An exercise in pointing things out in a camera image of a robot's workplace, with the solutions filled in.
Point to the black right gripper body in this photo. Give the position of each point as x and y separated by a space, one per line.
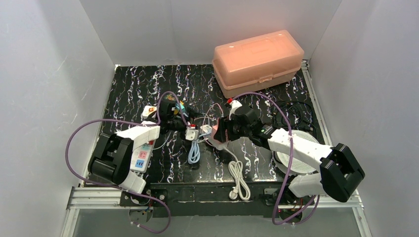
224 130

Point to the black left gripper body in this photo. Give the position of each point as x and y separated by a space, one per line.
180 124

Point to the long white power strip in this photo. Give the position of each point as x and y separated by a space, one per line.
140 158

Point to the pink translucent storage box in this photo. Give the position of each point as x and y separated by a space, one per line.
256 63

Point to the pink power adapter plug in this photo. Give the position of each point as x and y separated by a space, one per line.
218 135

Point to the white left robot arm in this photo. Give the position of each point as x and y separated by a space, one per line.
121 156

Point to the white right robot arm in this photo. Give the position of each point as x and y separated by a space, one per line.
338 173

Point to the green and yellow adapter stack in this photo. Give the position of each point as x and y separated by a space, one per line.
178 108

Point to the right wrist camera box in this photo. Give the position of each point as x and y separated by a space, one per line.
234 105

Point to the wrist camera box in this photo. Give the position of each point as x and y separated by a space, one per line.
234 105
191 134

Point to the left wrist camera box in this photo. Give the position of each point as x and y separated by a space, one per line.
191 134

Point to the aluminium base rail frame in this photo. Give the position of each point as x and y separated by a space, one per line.
204 210

